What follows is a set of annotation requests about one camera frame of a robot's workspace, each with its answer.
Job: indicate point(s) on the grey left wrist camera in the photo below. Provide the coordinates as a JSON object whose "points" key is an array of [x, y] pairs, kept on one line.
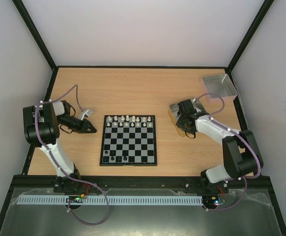
{"points": [[84, 114]]}

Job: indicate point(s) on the white slotted cable duct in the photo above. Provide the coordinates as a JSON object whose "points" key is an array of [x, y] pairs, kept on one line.
{"points": [[111, 200]]}

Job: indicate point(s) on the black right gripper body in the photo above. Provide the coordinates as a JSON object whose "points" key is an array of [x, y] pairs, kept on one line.
{"points": [[182, 115]]}

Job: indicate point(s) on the pink metal tin lid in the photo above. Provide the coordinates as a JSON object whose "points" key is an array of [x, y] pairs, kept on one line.
{"points": [[219, 85]]}

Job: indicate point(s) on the gold metal tin with pieces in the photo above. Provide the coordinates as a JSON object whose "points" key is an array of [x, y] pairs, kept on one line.
{"points": [[188, 106]]}

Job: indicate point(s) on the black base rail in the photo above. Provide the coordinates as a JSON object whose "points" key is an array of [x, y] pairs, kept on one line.
{"points": [[189, 185]]}

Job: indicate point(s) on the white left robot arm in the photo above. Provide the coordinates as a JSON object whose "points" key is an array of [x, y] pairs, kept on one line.
{"points": [[42, 126]]}

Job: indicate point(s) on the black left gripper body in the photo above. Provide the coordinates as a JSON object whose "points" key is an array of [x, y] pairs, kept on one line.
{"points": [[67, 120]]}

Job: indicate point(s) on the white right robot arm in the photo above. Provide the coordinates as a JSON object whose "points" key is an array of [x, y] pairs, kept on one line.
{"points": [[241, 155]]}

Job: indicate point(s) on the black and grey chessboard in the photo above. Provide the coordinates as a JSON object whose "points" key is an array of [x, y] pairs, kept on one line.
{"points": [[133, 136]]}

